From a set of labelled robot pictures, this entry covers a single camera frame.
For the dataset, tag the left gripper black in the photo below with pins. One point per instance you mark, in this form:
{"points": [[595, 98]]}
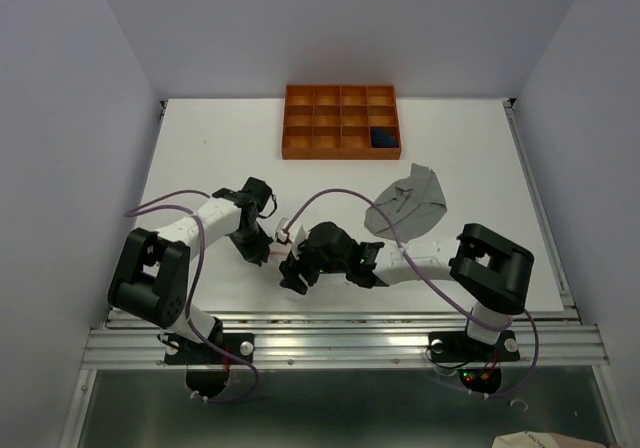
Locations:
{"points": [[257, 252]]}

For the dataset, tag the white pink grey underwear pile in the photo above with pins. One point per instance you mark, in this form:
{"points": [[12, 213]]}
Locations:
{"points": [[278, 253]]}

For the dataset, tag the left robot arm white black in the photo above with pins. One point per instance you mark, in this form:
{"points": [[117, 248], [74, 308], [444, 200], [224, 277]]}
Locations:
{"points": [[158, 270]]}

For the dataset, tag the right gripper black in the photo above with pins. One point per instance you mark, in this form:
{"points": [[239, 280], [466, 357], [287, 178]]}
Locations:
{"points": [[294, 264]]}

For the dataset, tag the white pink bag corner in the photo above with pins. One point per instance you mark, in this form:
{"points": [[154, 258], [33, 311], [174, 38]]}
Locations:
{"points": [[527, 439]]}

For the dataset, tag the orange compartment tray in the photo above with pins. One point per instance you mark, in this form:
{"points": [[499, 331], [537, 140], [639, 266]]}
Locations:
{"points": [[332, 122]]}

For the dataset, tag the aluminium rail frame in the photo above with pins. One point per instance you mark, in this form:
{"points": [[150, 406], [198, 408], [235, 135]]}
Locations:
{"points": [[354, 379]]}

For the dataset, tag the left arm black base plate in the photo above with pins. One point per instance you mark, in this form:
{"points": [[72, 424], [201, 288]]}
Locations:
{"points": [[180, 351]]}

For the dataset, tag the navy blue underwear white trim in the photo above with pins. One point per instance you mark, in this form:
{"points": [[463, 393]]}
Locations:
{"points": [[382, 139]]}

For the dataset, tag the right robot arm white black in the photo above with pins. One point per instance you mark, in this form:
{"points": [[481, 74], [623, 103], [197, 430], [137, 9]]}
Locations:
{"points": [[494, 270]]}

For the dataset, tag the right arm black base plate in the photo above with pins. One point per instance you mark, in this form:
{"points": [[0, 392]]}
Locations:
{"points": [[455, 347]]}

